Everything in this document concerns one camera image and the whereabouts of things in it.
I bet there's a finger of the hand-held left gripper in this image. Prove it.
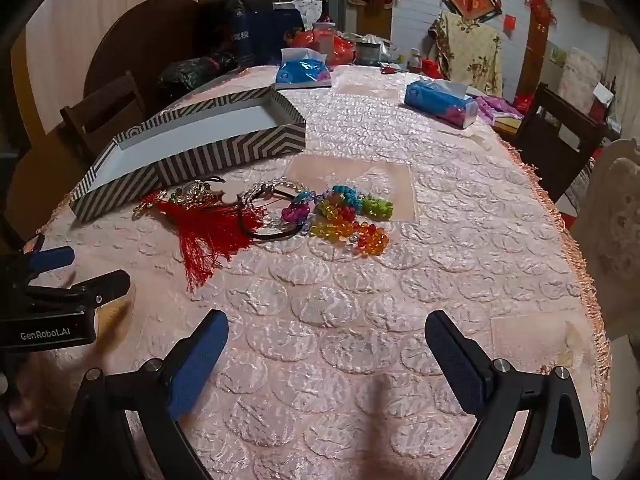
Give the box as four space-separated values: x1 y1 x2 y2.
30 269 132 311
20 246 76 273

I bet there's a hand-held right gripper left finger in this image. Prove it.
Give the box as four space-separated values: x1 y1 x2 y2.
60 309 231 480

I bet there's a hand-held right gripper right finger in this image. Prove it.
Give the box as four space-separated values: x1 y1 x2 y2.
424 309 596 480

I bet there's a red tassel knot ornament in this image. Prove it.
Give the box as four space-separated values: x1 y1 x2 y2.
132 180 266 293

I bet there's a gold charm bracelet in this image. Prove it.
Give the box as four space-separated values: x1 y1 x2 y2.
177 180 216 206

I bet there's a white mouse-shaped pendant necklace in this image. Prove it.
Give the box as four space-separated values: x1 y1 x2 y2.
210 182 306 241

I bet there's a clear bead bracelet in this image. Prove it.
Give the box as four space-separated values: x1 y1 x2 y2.
237 177 291 211

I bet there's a striped cardboard box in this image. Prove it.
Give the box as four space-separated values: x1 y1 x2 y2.
70 86 307 223

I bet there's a pile of colourful bead bracelets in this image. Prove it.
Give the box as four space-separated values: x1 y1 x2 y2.
280 184 396 257

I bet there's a dark wooden chair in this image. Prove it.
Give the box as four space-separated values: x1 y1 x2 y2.
515 82 608 203
60 71 148 156

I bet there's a cream upholstered chair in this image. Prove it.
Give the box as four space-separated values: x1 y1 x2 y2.
570 137 640 341

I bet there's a round wooden board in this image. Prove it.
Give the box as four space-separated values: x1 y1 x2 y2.
82 0 221 111

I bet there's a black plastic bag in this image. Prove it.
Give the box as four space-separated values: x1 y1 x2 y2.
159 52 241 93

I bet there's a purple packet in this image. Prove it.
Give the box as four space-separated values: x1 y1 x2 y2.
475 95 523 126

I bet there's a blue tissue pack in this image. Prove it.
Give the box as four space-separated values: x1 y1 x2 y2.
404 79 478 128
275 48 333 90

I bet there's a navy paper bag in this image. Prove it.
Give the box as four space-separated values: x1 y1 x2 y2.
230 6 306 68

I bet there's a floral cloth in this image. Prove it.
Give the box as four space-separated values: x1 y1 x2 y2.
427 10 503 98

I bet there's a clear plastic container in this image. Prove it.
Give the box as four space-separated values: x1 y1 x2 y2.
355 35 386 63

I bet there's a red plastic bag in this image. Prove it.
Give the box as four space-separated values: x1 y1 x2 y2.
287 27 357 67

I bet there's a white paper bag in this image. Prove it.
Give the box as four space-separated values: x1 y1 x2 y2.
272 0 323 23

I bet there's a red knot wall decoration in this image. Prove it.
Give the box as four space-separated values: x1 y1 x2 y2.
527 0 558 26

